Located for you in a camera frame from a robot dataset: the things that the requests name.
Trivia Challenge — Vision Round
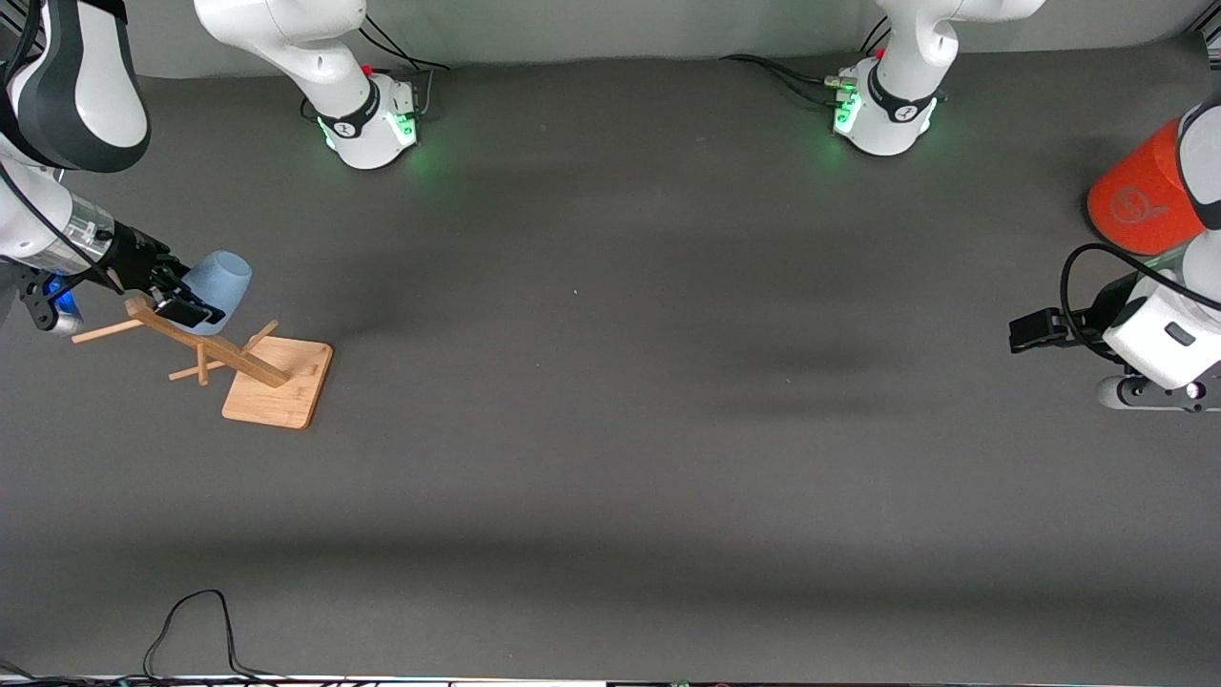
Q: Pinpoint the light blue plastic cup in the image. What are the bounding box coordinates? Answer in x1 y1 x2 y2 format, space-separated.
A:
179 250 254 335

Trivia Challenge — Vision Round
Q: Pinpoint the wooden cup rack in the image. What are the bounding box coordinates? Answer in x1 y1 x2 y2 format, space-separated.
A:
72 294 335 430

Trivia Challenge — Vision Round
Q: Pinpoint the orange can with grey lid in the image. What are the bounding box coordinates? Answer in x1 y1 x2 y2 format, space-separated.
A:
1087 116 1205 257

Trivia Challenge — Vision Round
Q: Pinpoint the dark grey table cover sheet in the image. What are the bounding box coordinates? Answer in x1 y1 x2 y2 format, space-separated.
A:
0 38 1221 683

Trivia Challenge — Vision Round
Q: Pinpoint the black looped cable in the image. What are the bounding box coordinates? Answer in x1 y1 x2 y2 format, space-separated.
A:
143 590 287 683

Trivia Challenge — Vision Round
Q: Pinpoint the black power cable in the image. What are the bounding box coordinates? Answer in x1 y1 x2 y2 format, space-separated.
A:
720 52 848 108
361 14 451 120

